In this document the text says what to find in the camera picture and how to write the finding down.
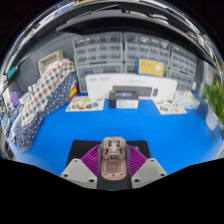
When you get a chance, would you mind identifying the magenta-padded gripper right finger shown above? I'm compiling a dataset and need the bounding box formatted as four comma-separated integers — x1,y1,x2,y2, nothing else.
124,144,168,190

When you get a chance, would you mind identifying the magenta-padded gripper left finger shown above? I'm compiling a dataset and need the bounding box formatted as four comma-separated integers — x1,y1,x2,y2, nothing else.
59,144,104,190

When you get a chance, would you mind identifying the navy white dotted cloth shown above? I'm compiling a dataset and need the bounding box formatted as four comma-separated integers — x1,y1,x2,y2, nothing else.
13,71,79,153

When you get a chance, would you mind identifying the colourful sticker sheet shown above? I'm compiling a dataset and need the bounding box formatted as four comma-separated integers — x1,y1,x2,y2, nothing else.
65,95,106,113
153,98,188,116

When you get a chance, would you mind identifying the small black product box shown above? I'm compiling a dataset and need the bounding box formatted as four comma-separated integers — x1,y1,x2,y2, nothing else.
108,89,140,110

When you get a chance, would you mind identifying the small yellow red packet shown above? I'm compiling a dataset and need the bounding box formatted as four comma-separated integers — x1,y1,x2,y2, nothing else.
68,85,78,99

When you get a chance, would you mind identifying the white box blue label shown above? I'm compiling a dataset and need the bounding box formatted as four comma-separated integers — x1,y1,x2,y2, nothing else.
173,89,201,111

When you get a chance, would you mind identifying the long white keyboard box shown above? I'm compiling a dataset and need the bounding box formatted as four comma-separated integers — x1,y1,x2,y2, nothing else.
85,73,178,101

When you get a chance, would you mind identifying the purple soft bag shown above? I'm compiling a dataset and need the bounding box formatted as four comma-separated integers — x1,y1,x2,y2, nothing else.
9,91,20,108

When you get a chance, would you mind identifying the green potted plant white pot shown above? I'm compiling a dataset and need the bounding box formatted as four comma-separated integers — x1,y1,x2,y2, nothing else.
200,79,224,134

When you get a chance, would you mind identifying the yellow card box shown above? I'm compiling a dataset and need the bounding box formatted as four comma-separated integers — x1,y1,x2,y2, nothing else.
137,58,166,78

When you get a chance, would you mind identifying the white woven basket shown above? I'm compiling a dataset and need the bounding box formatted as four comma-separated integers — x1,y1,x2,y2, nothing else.
38,50,64,76

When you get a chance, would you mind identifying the teal box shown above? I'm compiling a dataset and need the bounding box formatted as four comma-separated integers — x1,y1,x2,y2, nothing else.
7,65,18,80

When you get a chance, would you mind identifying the black wall shelf unit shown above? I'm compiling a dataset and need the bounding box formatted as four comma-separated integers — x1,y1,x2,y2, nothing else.
56,1,221,68

